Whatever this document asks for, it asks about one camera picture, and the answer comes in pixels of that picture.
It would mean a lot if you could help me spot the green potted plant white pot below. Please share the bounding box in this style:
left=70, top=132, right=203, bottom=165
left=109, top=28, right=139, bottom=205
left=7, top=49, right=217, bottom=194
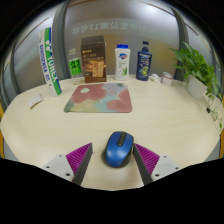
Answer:
left=169, top=41, right=224, bottom=131

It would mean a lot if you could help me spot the small white patterned packet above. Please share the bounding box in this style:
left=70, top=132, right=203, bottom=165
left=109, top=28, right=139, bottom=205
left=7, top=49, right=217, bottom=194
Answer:
left=28, top=93, right=44, bottom=109

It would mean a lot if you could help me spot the blue and black computer mouse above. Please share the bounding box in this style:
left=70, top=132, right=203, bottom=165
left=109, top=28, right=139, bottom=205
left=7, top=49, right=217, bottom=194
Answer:
left=103, top=130, right=136, bottom=169

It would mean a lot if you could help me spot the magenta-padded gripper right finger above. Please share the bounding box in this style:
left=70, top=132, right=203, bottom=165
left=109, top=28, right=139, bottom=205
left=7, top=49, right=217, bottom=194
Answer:
left=132, top=143, right=182, bottom=186

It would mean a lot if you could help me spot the white lotion bottle blue cap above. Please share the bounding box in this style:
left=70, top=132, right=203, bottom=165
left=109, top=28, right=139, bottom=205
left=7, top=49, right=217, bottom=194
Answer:
left=114, top=43, right=132, bottom=81

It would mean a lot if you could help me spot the dark blue shampoo bottle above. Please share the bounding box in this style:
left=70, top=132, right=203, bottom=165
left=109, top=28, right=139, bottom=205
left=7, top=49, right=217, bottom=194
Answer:
left=135, top=40, right=153, bottom=82

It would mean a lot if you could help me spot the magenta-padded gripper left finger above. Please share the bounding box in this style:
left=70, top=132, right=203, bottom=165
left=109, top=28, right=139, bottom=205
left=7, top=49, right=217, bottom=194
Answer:
left=42, top=142, right=94, bottom=186

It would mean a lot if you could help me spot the small white jar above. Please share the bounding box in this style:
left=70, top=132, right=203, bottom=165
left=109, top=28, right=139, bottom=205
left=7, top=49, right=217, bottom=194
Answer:
left=160, top=71, right=174, bottom=87

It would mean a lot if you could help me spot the clear bottle with green label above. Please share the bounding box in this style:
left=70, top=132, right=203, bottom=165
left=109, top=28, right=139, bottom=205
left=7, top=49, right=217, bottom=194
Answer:
left=68, top=47, right=84, bottom=84

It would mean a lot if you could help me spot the brown cracker box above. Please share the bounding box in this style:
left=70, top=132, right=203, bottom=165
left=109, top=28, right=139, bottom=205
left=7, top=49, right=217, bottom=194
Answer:
left=80, top=35, right=108, bottom=84

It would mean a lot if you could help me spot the white and green shuttlecock tube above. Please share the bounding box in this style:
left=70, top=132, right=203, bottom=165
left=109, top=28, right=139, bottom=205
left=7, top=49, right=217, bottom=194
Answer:
left=38, top=27, right=63, bottom=98

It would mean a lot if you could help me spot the floral pastel mouse pad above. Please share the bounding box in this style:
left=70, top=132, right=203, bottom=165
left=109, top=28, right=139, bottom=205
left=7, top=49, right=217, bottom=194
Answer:
left=63, top=82, right=133, bottom=114

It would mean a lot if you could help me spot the crumpled white tissue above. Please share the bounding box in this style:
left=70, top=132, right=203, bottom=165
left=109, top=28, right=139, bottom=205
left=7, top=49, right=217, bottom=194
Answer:
left=149, top=73, right=162, bottom=84

